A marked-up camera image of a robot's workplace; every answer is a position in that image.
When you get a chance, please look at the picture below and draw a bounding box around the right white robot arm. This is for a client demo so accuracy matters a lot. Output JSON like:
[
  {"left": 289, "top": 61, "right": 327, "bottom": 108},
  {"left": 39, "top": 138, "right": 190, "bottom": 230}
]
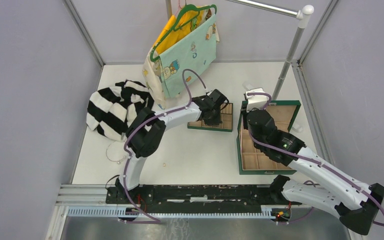
[{"left": 240, "top": 108, "right": 384, "bottom": 236}]

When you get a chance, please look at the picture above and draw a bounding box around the large green jewelry box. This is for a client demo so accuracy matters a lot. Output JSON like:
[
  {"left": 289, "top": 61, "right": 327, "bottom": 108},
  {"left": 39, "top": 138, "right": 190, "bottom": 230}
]
[{"left": 236, "top": 100, "right": 302, "bottom": 175}]

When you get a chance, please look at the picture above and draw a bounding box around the silver clothes rack pole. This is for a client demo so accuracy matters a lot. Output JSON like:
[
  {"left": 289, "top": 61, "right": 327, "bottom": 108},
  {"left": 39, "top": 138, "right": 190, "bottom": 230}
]
[{"left": 230, "top": 0, "right": 315, "bottom": 100}]

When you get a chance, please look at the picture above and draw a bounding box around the black white striped garment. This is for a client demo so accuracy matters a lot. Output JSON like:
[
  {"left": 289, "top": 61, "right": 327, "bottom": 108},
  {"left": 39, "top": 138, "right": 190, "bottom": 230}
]
[{"left": 86, "top": 79, "right": 154, "bottom": 142}]

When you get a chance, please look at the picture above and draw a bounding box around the yellow garment on hanger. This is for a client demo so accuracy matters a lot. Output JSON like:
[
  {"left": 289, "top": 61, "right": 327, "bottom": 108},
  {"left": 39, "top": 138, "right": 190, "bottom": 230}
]
[{"left": 154, "top": 10, "right": 207, "bottom": 56}]

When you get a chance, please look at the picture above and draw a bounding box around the small green jewelry tray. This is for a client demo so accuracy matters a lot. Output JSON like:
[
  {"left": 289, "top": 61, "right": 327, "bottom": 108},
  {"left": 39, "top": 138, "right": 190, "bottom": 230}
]
[{"left": 187, "top": 103, "right": 233, "bottom": 132}]

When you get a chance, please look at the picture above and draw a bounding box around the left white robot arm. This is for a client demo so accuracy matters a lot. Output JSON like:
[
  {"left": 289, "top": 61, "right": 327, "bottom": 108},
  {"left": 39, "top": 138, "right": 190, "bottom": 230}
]
[{"left": 115, "top": 89, "right": 229, "bottom": 204}]

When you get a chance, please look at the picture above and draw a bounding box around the cream cartoon print cloth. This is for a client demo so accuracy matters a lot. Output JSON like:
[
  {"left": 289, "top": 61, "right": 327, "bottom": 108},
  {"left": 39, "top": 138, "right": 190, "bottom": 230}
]
[{"left": 142, "top": 49, "right": 166, "bottom": 110}]

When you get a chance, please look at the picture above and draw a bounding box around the mint cartoon print cloth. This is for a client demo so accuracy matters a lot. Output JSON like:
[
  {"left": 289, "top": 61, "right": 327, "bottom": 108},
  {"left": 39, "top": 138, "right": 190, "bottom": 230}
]
[{"left": 159, "top": 14, "right": 218, "bottom": 99}]

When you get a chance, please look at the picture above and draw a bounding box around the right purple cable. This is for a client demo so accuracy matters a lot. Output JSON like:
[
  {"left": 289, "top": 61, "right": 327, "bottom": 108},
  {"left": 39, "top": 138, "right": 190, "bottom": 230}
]
[{"left": 244, "top": 92, "right": 384, "bottom": 228}]

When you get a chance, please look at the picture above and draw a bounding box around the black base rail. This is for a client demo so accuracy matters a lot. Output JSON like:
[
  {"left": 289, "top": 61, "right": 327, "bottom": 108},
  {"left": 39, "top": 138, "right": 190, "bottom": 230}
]
[{"left": 105, "top": 184, "right": 303, "bottom": 215}]

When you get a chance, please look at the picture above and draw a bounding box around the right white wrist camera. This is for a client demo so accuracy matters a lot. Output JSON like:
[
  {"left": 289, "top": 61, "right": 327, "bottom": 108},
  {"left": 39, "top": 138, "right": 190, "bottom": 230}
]
[{"left": 244, "top": 87, "right": 269, "bottom": 113}]

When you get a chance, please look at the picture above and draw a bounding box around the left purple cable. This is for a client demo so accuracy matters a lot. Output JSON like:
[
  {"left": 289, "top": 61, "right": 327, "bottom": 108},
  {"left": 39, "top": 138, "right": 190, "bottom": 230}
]
[{"left": 117, "top": 68, "right": 209, "bottom": 225}]

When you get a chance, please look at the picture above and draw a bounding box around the purple cable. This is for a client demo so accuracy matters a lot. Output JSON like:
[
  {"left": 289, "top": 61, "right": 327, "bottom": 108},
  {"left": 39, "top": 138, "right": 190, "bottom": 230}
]
[
  {"left": 244, "top": 92, "right": 384, "bottom": 228},
  {"left": 117, "top": 68, "right": 209, "bottom": 225}
]

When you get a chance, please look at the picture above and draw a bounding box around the white slotted cable duct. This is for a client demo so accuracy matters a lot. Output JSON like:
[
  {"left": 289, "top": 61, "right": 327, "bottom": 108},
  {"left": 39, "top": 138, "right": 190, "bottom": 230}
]
[{"left": 66, "top": 206, "right": 275, "bottom": 220}]

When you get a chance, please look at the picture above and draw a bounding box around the green plastic hanger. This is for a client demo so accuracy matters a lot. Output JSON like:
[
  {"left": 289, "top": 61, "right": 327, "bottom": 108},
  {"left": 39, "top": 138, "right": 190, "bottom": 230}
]
[{"left": 149, "top": 4, "right": 218, "bottom": 63}]

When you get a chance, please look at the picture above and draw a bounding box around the silver pearl necklace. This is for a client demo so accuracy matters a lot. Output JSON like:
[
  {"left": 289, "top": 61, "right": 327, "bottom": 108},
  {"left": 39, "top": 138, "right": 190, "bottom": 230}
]
[{"left": 105, "top": 141, "right": 129, "bottom": 166}]

